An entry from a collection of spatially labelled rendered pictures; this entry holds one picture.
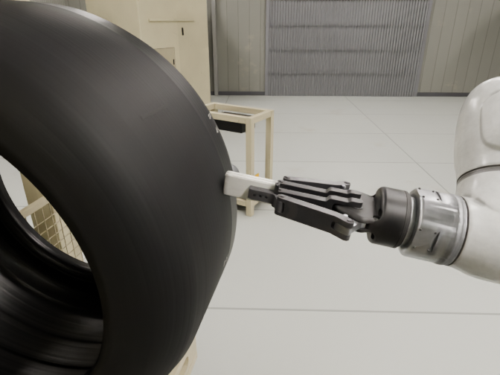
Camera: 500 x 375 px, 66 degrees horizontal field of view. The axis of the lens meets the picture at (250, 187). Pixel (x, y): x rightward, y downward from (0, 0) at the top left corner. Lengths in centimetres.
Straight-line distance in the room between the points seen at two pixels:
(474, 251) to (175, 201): 34
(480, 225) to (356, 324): 172
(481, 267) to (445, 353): 167
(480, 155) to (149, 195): 41
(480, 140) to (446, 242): 15
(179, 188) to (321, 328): 178
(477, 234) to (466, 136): 15
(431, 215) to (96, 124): 38
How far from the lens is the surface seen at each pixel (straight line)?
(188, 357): 84
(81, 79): 41
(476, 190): 55
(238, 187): 51
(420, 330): 225
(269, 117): 307
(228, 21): 820
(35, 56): 42
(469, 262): 52
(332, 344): 206
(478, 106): 62
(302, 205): 47
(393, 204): 49
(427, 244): 50
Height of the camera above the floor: 145
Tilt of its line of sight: 24 degrees down
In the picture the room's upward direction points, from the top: straight up
